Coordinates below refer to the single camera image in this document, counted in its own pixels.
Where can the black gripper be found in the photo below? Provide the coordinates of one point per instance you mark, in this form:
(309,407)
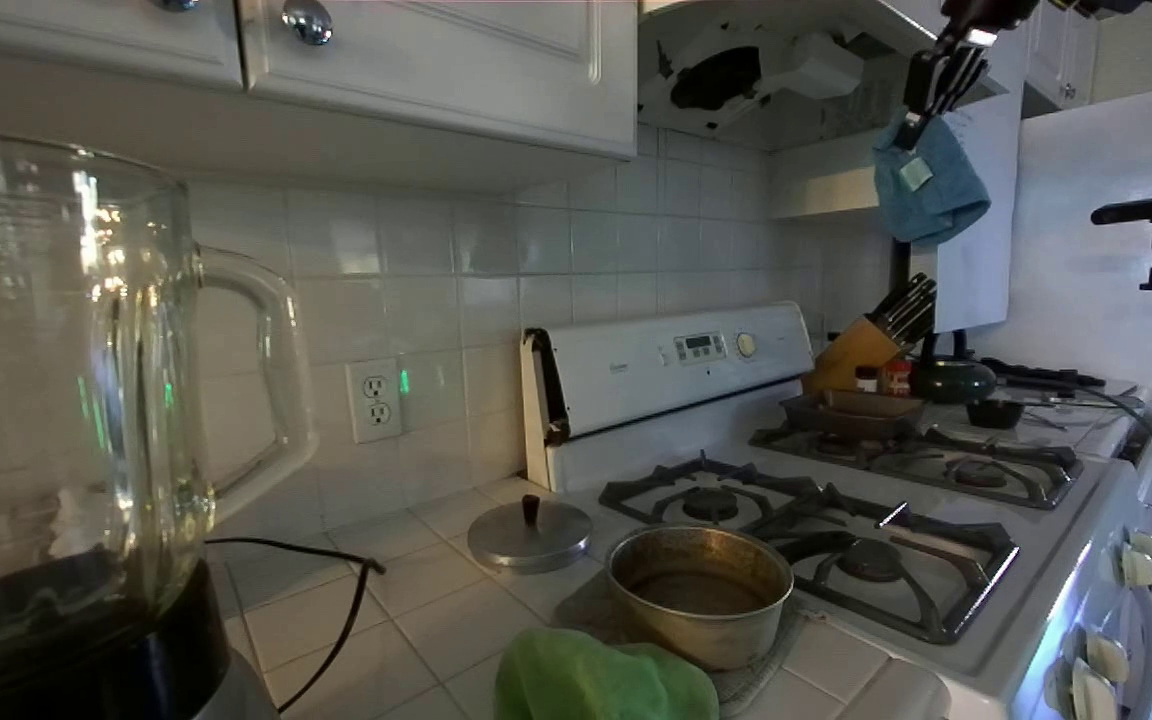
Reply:
(981,22)

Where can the blue towel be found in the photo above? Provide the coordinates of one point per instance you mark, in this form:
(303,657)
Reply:
(930,184)

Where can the white range hood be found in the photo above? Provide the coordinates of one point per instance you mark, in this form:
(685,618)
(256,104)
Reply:
(818,67)

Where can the round white stove dial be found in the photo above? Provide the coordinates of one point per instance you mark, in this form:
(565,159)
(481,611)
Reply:
(745,346)

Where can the white gas stove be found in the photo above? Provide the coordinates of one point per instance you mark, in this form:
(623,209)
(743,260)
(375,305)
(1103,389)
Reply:
(682,353)

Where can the white stove knob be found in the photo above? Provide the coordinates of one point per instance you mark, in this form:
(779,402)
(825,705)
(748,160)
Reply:
(1109,657)
(1139,567)
(1090,692)

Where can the narrow white cabinet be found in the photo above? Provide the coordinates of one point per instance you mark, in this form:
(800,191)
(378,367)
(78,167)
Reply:
(1057,67)

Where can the white paper sheet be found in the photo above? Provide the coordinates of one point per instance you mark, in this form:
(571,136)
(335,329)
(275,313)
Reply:
(998,266)

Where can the wooden knife block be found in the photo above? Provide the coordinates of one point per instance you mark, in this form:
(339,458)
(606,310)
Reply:
(859,353)

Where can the dark green jar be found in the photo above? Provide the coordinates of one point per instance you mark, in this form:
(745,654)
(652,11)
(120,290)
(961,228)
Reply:
(961,380)

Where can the small dark bowl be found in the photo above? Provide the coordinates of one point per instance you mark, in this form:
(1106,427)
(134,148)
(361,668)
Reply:
(998,415)

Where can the black burner grate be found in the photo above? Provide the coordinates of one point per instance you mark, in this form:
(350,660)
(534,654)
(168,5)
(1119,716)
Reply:
(1003,463)
(682,472)

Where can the white upper cabinet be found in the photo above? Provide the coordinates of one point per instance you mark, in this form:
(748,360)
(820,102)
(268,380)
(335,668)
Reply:
(443,67)

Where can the metal saucepan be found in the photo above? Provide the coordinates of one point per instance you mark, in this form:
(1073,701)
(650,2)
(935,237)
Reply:
(701,602)

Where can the metal pot lid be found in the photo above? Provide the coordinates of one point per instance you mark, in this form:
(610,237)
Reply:
(528,539)

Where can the metal cabinet knob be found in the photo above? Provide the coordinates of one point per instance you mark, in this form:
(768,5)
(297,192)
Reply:
(304,19)

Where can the green cloth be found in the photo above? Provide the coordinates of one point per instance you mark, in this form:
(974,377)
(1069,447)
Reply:
(602,682)

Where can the glass blender jar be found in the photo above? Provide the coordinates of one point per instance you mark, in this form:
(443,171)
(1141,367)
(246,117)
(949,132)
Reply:
(40,375)

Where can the black blender base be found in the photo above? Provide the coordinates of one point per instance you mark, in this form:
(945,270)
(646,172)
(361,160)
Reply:
(71,654)

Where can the white wall outlet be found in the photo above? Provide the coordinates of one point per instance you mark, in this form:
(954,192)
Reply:
(378,402)

